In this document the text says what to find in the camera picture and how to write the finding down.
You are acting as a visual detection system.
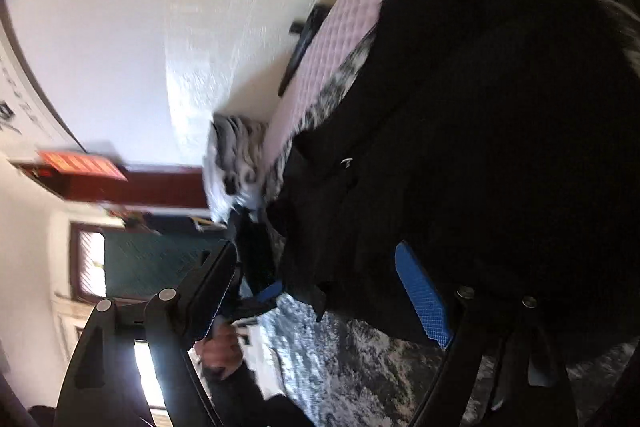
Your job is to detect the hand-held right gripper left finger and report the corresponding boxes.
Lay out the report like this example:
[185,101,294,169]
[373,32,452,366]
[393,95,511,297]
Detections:
[52,239,246,427]

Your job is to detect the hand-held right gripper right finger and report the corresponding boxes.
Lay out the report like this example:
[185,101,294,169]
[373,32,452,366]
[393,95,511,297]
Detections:
[394,241,581,427]

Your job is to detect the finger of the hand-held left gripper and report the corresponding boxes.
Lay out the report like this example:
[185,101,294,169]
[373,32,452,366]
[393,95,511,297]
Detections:
[229,206,281,293]
[245,279,285,310]

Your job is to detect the black garment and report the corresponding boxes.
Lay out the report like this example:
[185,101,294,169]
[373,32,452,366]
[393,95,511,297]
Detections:
[265,0,640,368]

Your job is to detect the person's left hand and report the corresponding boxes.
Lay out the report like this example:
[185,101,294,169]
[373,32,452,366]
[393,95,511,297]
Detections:
[194,322,247,382]

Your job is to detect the dark green curtain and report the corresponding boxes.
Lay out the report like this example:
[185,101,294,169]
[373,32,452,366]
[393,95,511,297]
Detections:
[102,227,226,300]

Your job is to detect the black and white patterned blanket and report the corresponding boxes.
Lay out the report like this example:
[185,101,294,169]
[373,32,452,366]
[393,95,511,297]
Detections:
[240,0,640,427]

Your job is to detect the grey and white crumpled cloth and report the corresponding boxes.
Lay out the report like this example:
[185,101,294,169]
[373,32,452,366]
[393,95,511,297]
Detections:
[202,112,273,225]

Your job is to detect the dark red wooden door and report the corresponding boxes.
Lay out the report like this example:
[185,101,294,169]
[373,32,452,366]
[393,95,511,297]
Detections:
[15,159,211,210]

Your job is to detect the red paper sign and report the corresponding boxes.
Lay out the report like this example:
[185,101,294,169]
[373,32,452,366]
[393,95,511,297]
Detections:
[37,149,128,182]

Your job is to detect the long black tool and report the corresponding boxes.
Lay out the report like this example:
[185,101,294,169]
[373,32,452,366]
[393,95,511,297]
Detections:
[277,2,331,98]

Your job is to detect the pink quilted mattress cover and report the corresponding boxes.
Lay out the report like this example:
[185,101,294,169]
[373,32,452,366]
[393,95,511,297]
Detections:
[262,0,506,178]

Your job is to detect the brown window frame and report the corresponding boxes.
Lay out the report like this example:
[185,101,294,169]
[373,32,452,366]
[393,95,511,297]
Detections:
[70,222,108,300]

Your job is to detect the wall poster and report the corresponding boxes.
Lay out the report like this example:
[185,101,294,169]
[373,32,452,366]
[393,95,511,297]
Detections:
[0,47,56,142]

